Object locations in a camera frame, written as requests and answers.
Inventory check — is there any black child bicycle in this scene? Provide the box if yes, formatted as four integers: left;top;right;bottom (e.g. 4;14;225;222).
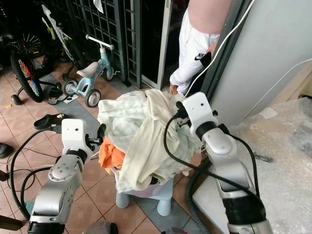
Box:
0;19;65;106

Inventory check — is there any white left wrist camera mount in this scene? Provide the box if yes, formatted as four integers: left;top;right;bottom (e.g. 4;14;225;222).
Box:
60;118;90;157

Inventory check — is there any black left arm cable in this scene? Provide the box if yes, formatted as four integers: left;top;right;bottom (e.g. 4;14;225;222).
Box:
9;128;63;221

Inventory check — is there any person in white shorts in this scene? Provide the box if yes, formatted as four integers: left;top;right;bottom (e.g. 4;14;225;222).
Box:
169;0;235;96

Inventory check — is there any clear bubble wrap sheet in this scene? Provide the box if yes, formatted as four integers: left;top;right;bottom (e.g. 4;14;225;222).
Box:
228;97;312;234

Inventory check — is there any white power cable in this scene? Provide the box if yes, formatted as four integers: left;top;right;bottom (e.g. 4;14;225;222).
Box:
185;0;257;94

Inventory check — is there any grey corrugated hose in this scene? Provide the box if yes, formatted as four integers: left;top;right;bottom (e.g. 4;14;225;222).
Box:
186;163;214;234

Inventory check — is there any black metal grille gate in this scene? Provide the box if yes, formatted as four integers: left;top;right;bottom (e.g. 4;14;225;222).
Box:
41;0;144;86

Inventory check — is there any white flat panel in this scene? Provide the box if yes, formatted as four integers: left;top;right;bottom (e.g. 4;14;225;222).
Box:
192;168;242;234

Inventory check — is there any pale blue plastic stool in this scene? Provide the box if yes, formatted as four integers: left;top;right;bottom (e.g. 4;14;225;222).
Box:
114;168;177;218

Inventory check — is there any black clog shoe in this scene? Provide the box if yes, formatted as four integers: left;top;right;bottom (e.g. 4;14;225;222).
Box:
0;142;15;159

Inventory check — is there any grey washing machine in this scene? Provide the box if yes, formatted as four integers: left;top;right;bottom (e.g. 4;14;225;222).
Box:
206;0;312;128

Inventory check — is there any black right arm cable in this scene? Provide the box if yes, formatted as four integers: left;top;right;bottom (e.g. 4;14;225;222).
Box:
163;113;260;199

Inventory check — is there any cream cloth pile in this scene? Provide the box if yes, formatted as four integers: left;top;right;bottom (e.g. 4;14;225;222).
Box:
97;88;206;194

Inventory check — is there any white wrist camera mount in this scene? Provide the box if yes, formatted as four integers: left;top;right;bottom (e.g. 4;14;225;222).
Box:
182;91;219;140
60;118;90;157

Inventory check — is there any orange cloth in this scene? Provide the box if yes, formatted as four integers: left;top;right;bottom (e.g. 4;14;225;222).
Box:
98;137;128;170

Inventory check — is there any light blue balance bike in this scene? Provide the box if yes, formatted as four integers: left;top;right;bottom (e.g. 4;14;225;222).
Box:
62;34;118;109

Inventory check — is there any black slide sandal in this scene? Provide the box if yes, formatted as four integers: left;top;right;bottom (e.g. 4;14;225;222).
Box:
34;113;69;131

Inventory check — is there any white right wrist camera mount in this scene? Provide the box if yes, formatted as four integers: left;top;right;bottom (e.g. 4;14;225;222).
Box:
182;91;219;140

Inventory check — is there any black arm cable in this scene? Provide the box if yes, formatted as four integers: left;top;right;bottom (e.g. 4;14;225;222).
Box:
163;113;260;199
9;128;63;221

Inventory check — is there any white bicycle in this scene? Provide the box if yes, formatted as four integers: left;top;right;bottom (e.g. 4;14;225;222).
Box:
40;2;80;66

